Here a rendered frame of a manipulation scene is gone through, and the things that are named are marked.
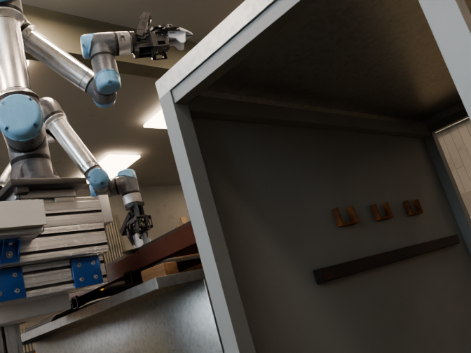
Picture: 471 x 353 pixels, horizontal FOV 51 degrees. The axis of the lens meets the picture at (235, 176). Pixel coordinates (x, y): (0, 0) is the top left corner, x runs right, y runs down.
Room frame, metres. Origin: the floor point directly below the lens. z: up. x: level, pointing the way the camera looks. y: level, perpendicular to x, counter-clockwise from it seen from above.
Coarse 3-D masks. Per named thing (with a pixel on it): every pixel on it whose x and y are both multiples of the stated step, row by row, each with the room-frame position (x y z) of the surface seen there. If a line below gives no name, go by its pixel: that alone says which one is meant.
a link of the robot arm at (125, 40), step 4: (116, 32) 1.36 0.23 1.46; (120, 32) 1.36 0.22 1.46; (124, 32) 1.36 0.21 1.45; (128, 32) 1.37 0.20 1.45; (120, 36) 1.36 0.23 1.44; (124, 36) 1.36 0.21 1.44; (128, 36) 1.36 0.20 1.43; (120, 40) 1.35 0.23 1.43; (124, 40) 1.36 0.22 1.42; (128, 40) 1.36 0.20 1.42; (120, 44) 1.36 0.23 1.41; (124, 44) 1.36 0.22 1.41; (128, 44) 1.37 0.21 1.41; (120, 48) 1.37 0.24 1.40; (124, 48) 1.37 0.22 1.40; (128, 48) 1.38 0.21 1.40; (132, 48) 1.39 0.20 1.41; (120, 52) 1.38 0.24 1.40; (124, 52) 1.38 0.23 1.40; (128, 52) 1.39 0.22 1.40; (132, 52) 1.41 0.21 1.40
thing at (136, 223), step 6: (132, 204) 1.93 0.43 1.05; (138, 204) 1.92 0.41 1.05; (126, 210) 1.96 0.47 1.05; (132, 210) 1.96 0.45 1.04; (138, 210) 1.92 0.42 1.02; (132, 216) 1.95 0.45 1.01; (138, 216) 1.91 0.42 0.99; (144, 216) 1.95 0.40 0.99; (150, 216) 1.95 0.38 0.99; (132, 222) 1.93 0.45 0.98; (138, 222) 1.93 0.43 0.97; (144, 222) 1.94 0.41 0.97; (132, 228) 1.95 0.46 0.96; (138, 228) 1.91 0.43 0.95; (144, 228) 1.94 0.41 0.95; (150, 228) 1.96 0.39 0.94
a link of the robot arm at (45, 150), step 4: (44, 140) 1.36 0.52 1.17; (40, 144) 1.34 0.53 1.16; (44, 144) 1.38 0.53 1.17; (8, 148) 1.35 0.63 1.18; (12, 148) 1.33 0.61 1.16; (36, 148) 1.35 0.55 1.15; (40, 148) 1.37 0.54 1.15; (44, 148) 1.38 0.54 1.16; (48, 148) 1.41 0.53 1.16; (8, 152) 1.36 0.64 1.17; (12, 152) 1.35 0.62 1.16; (16, 152) 1.34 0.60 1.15; (20, 152) 1.34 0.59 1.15; (24, 152) 1.34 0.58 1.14; (28, 152) 1.34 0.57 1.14; (32, 152) 1.35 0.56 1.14; (36, 152) 1.36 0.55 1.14; (40, 152) 1.36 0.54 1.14; (44, 152) 1.38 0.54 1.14; (48, 152) 1.40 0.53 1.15; (12, 156) 1.35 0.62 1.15; (16, 156) 1.34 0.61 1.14
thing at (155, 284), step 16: (192, 272) 1.40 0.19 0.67; (144, 288) 1.36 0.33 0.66; (160, 288) 1.32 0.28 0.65; (176, 288) 1.59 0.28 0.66; (96, 304) 1.55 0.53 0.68; (112, 304) 1.48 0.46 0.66; (128, 304) 1.79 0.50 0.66; (64, 320) 1.71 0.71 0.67; (80, 320) 2.06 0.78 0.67; (32, 336) 1.92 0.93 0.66; (48, 336) 2.29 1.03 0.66
